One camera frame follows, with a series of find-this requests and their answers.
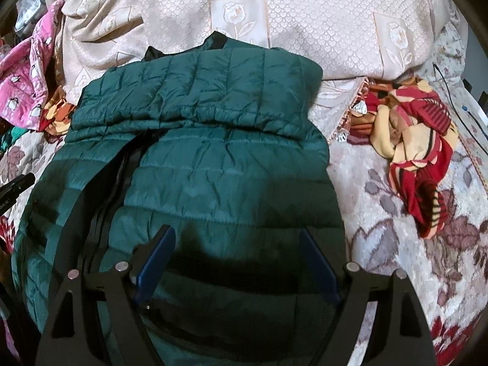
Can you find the green quilted jacket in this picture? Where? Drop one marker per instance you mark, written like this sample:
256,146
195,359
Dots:
213,175

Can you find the red and yellow patterned cloth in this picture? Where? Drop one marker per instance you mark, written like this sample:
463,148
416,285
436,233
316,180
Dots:
415,141

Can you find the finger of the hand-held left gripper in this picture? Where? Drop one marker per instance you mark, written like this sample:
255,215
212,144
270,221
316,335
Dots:
17,188

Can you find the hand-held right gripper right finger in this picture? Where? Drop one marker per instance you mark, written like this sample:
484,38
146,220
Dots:
320,267

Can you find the orange patterned cloth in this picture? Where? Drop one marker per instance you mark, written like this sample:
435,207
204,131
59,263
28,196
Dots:
57,112

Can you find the white plastic bag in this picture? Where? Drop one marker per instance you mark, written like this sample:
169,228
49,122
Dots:
26,15

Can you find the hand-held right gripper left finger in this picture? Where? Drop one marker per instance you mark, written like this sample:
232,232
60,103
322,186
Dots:
154,267

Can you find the green cloth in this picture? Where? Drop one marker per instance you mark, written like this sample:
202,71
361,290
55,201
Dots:
15,134

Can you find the white floral blanket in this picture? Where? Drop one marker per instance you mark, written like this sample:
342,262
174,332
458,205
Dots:
381,236

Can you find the cream flower-patterned bedspread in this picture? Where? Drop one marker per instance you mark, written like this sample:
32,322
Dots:
305,19

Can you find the pink printed blanket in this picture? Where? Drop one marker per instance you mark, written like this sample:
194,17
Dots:
28,72

